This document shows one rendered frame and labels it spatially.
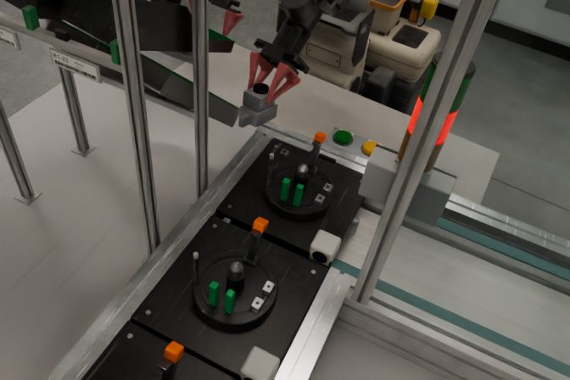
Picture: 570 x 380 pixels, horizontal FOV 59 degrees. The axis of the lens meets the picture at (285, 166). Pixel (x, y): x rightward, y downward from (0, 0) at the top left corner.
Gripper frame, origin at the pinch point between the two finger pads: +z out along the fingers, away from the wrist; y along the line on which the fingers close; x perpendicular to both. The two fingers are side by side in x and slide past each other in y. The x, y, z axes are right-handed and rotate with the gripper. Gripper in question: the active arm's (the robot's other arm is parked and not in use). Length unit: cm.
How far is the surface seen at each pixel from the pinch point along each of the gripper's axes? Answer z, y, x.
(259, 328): 34.3, 24.8, -5.1
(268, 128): 3.4, -6.6, 19.5
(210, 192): 21.3, -1.5, 3.9
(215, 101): 5.1, -8.1, -0.6
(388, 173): 4.1, 33.3, -12.6
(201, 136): 12.5, -4.9, -3.0
